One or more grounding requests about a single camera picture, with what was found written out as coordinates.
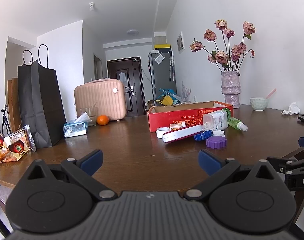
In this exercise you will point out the blue tissue pack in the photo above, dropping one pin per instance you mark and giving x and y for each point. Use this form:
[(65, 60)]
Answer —
[(77, 127)]

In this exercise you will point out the dark entrance door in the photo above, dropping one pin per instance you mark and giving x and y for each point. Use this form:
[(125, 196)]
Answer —
[(129, 72)]

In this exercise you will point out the black camera tripod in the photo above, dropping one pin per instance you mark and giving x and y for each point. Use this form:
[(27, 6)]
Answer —
[(5, 127)]

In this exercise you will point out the orange snack packets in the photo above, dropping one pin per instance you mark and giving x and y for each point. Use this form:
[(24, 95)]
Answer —
[(14, 146)]

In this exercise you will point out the pale green bowl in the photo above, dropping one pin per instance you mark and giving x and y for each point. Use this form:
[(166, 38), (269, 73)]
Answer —
[(258, 104)]

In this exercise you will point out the pink spoon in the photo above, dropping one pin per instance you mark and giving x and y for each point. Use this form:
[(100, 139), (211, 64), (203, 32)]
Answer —
[(271, 93)]

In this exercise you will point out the small translucent cup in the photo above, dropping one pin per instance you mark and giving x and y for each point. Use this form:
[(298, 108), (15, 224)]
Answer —
[(161, 131)]

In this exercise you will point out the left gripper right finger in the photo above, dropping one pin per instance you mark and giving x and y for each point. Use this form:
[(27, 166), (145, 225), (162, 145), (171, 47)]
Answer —
[(219, 171)]

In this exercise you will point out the pink small suitcase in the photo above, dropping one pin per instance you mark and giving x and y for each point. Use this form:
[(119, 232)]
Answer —
[(107, 95)]

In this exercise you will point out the black paper bag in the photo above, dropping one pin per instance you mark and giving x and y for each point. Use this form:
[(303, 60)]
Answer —
[(40, 103)]

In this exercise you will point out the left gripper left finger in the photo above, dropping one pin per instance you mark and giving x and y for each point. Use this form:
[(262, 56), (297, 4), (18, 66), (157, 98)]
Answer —
[(80, 173)]

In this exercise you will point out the yellow blue folded items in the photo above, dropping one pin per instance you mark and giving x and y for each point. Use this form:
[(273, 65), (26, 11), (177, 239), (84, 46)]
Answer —
[(168, 98)]

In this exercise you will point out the red white lint brush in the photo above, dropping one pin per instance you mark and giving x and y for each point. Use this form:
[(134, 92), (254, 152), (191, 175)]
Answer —
[(181, 133)]

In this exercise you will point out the cream cube toy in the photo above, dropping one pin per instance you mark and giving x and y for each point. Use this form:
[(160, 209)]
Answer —
[(178, 125)]

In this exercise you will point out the orange fruit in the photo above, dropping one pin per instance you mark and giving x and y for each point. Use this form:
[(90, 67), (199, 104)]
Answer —
[(102, 120)]

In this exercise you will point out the grey refrigerator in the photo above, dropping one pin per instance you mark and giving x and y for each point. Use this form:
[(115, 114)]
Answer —
[(162, 74)]

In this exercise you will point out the green spray bottle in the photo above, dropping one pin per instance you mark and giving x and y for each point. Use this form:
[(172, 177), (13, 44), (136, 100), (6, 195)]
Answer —
[(237, 124)]

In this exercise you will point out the red cardboard box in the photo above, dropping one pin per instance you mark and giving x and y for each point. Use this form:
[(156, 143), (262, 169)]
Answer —
[(191, 113)]

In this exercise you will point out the white ridged lid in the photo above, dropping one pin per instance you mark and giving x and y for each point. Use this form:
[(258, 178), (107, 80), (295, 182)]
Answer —
[(218, 133)]

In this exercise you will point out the crumpled white tissue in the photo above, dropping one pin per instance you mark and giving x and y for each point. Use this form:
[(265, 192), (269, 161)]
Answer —
[(292, 109)]

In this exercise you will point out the yellow box on fridge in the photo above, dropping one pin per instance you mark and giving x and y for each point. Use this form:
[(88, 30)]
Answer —
[(162, 46)]

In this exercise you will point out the blue gear lid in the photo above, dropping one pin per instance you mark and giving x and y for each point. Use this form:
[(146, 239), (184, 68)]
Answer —
[(203, 135)]

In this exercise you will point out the clear drinking glass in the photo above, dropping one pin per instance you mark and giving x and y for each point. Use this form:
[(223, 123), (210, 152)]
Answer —
[(89, 115)]

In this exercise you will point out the purple gear lid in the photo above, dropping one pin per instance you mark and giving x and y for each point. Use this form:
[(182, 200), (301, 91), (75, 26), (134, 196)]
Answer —
[(216, 142)]

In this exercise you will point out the translucent cotton swab bottle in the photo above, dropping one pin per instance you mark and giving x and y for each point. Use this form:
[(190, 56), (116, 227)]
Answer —
[(215, 121)]

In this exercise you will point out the white round ceiling lamp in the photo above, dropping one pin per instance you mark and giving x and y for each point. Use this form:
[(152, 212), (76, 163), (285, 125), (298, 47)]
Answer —
[(132, 32)]

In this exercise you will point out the purple ceramic vase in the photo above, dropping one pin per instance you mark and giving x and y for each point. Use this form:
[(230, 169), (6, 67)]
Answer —
[(231, 88)]

